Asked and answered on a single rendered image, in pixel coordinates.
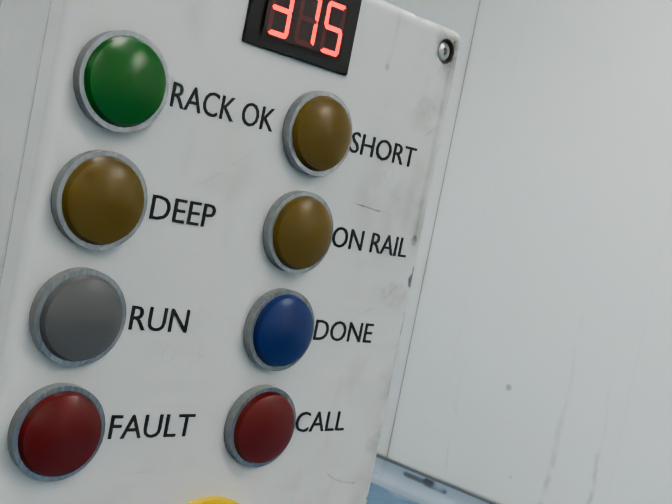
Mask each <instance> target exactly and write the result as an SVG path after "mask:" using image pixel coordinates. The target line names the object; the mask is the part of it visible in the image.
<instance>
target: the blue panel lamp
mask: <svg viewBox="0 0 672 504"><path fill-rule="evenodd" d="M312 333H313V318H312V314H311V311H310V309H309V308H308V306H307V305H306V303H305V302H304V301H303V300H302V299H301V298H299V297H297V296H295V295H291V294H284V295H281V296H278V297H276V298H274V299H273V300H271V301H270V302H269V303H268V304H267V305H266V306H265V307H264V308H263V309H262V311H261V313H260V314H259V316H258V318H257V321H256V324H255V327H254V333H253V344H254V348H255V351H256V353H257V356H258V357H259V358H260V360H261V361H262V362H263V363H265V364H266V365H268V366H272V367H281V366H286V365H289V364H291V363H293V362H295V361H296V360H297V359H299V358H300V357H301V356H302V354H303V353H304V352H305V350H306V349H307V347H308V345H309V343H310V341H311V337H312Z"/></svg>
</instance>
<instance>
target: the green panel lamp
mask: <svg viewBox="0 0 672 504"><path fill-rule="evenodd" d="M84 87H85V92H86V96H87V99H88V101H89V103H90V105H91V107H92V109H93V110H94V111H95V113H96V114H97V115H98V116H99V117H100V118H101V119H102V120H104V121H106V122H107V123H109V124H111V125H114V126H117V127H124V128H126V127H133V126H136V125H139V124H141V123H143V122H145V121H146V120H148V119H149V118H150V117H151V116H152V115H153V114H154V113H155V112H156V111H157V110H158V108H159V107H160V105H161V103H162V101H163V98H164V94H165V89H166V76H165V71H164V67H163V65H162V63H161V60H160V59H159V57H158V56H157V54H156V53H155V52H154V51H153V50H152V48H151V47H150V46H149V45H147V44H146V43H145V42H143V41H142V40H140V39H137V38H135V37H132V36H126V35H124V36H115V37H112V38H109V39H107V40H105V41H103V42H102V43H101V44H100V45H99V46H97V47H96V49H95V50H94V51H93V52H92V54H91V56H90V58H89V60H88V62H87V65H86V68H85V74H84Z"/></svg>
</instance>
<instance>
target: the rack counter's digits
mask: <svg viewBox="0 0 672 504"><path fill-rule="evenodd" d="M350 7H351V5H348V4H346V3H343V2H341V1H339V0H269V2H268V7H267V12H266V18H265V23H264V28H263V33H262V34H264V35H266V36H269V37H272V38H275V39H278V40H281V41H284V42H287V43H290V44H292V45H295V46H298V47H301V48H304V49H307V50H310V51H313V52H316V53H318V54H321V55H324V56H327V57H330V58H333V59H336V60H339V61H340V58H341V53H342V48H343V43H344V38H345V33H346V28H347V22H348V17H349V12H350Z"/></svg>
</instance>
